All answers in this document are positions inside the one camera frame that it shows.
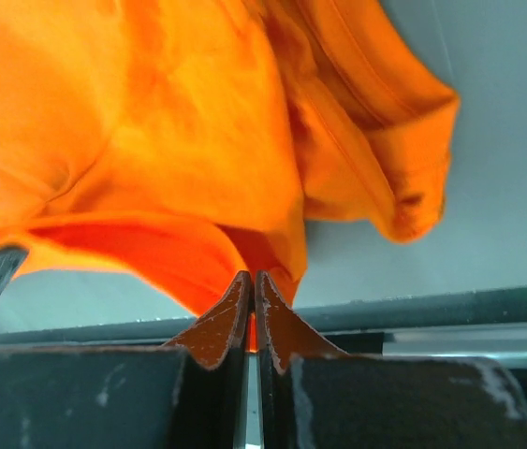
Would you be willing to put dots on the aluminium frame rail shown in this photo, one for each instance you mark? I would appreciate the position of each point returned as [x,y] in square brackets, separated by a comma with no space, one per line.
[505,343]

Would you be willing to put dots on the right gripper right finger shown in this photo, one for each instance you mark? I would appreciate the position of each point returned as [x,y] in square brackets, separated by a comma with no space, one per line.
[315,395]

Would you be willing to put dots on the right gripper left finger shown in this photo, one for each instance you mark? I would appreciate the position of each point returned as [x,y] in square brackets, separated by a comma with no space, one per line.
[185,393]

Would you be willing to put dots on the orange t shirt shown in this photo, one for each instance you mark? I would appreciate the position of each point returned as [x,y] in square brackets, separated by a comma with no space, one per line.
[184,141]

